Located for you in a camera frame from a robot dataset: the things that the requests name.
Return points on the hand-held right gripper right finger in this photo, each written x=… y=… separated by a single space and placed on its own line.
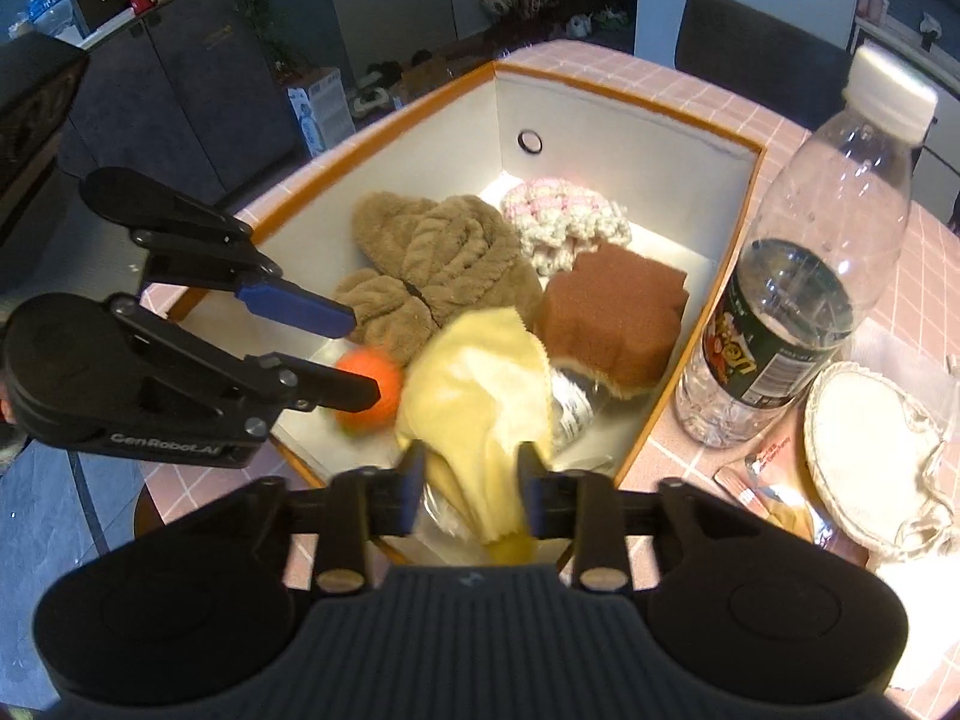
x=531 y=496

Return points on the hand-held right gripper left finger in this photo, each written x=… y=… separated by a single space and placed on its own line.
x=412 y=491

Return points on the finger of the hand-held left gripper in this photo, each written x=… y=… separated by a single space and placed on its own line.
x=330 y=384
x=300 y=307

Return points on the crochet fruit toy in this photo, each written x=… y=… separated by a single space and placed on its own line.
x=388 y=376

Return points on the small bottle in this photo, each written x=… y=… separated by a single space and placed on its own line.
x=574 y=405

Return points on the yellow cloth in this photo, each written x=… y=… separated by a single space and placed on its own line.
x=472 y=397

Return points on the brown plush towel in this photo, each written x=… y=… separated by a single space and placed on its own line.
x=442 y=255

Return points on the brown sponge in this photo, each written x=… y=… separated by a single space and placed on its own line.
x=607 y=315

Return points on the pink white crochet piece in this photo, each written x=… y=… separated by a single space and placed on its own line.
x=555 y=217

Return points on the orange cardboard box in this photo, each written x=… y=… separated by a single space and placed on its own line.
x=615 y=127

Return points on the white blue carton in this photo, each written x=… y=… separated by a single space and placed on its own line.
x=322 y=112

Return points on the grey storage cabinet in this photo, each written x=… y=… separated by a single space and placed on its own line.
x=187 y=97

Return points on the small snack packet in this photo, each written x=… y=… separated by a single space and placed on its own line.
x=780 y=502

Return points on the dark textured furniture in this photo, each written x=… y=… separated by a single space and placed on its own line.
x=37 y=112

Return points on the brown cardboard box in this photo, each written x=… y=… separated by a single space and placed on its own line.
x=439 y=75

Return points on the clear plastic water bottle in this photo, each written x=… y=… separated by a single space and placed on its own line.
x=795 y=255

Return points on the pack of water bottles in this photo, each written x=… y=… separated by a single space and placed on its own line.
x=49 y=4

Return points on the white plastic bag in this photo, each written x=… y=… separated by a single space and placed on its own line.
x=922 y=615

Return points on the black chair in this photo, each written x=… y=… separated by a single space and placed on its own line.
x=750 y=45

